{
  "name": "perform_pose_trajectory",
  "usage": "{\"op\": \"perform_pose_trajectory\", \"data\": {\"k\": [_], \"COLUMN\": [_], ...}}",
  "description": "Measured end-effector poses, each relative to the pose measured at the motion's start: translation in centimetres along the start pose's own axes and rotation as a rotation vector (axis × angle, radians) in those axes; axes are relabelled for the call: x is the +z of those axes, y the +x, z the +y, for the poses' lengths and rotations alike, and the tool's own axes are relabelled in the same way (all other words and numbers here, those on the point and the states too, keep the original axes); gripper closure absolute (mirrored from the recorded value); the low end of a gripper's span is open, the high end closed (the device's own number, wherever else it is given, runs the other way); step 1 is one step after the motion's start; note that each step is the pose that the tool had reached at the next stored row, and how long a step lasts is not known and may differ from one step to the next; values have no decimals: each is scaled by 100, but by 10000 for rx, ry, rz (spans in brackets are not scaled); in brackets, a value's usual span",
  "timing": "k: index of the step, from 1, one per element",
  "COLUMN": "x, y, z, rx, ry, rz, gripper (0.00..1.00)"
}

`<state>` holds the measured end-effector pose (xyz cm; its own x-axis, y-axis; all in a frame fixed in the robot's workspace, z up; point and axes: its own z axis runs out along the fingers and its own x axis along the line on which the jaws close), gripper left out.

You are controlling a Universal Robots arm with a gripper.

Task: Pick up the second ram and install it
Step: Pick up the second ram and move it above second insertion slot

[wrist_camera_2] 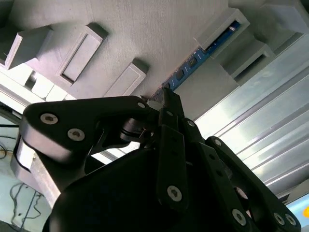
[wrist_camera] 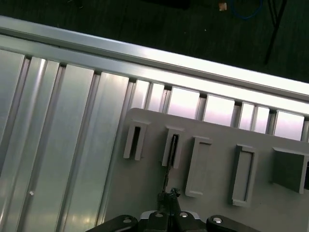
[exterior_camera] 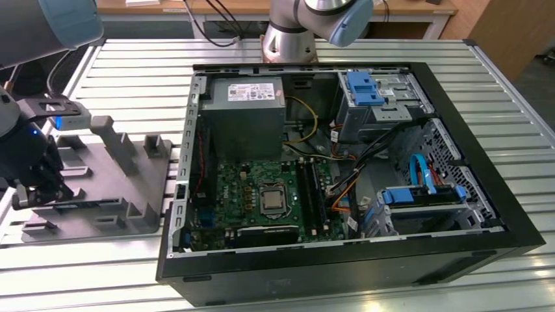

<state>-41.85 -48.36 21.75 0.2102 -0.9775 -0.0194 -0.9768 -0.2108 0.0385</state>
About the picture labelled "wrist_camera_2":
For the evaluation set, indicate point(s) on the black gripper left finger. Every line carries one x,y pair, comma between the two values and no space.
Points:
72,113

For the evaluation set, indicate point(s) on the blue RAM stick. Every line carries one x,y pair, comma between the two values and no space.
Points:
196,56

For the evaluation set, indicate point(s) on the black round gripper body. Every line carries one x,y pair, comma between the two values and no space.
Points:
108,200

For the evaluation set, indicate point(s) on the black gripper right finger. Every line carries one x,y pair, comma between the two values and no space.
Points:
217,164

